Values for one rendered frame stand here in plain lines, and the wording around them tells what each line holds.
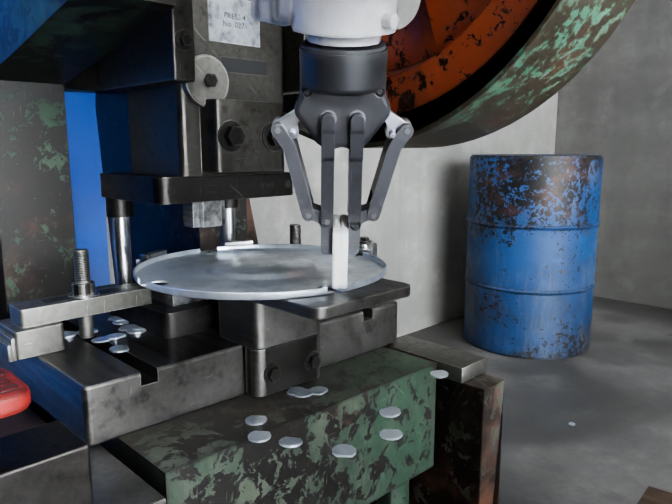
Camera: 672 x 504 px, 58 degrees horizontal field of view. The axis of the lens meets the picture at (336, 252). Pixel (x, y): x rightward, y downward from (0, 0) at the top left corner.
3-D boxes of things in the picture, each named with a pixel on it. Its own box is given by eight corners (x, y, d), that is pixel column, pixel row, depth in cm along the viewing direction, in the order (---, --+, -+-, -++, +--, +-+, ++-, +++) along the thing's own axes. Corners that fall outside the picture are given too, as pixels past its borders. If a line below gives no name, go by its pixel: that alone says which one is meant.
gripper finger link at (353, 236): (347, 201, 59) (378, 201, 59) (346, 247, 62) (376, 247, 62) (348, 207, 58) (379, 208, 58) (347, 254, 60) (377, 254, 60)
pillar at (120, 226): (136, 291, 80) (130, 184, 78) (120, 294, 79) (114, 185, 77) (129, 288, 82) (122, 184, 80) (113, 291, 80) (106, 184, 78)
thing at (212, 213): (228, 225, 80) (227, 196, 79) (196, 228, 77) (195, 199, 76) (215, 222, 82) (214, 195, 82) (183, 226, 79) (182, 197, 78)
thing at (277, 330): (412, 400, 67) (415, 279, 65) (318, 443, 57) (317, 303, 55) (270, 347, 84) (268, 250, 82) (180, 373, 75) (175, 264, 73)
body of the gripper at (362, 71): (291, 47, 48) (293, 159, 52) (399, 48, 48) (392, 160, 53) (295, 31, 55) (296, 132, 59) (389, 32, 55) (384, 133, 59)
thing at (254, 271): (296, 242, 92) (296, 237, 92) (438, 274, 69) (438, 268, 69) (99, 265, 75) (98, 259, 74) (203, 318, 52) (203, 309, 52)
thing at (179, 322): (298, 308, 84) (298, 286, 83) (166, 340, 70) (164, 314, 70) (230, 288, 95) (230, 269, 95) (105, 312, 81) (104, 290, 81)
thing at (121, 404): (398, 342, 88) (399, 301, 87) (88, 448, 57) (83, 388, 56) (269, 303, 109) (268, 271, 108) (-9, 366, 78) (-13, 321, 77)
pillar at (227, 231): (239, 273, 92) (236, 179, 89) (227, 275, 90) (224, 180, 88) (231, 271, 93) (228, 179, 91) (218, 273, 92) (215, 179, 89)
